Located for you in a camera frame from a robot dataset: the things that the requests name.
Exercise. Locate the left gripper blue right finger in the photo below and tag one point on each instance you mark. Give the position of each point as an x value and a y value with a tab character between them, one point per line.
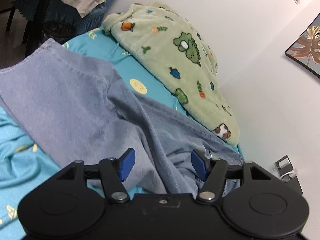
212	172

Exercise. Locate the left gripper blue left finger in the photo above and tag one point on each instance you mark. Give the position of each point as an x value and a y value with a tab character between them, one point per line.
113	172

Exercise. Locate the blue denim jeans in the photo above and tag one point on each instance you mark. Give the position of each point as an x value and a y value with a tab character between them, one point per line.
78	108

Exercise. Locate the teal patterned bed sheet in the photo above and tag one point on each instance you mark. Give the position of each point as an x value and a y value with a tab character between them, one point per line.
24	165

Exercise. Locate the green cartoon fleece blanket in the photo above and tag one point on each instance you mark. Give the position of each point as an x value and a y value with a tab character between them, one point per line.
169	47

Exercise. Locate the black lined trash bin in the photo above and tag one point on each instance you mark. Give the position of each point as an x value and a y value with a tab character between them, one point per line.
61	32

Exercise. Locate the framed leaf picture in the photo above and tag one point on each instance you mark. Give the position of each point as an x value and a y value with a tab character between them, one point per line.
305	49

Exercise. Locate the black table leg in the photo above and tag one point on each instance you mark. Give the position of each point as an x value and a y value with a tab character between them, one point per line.
36	27

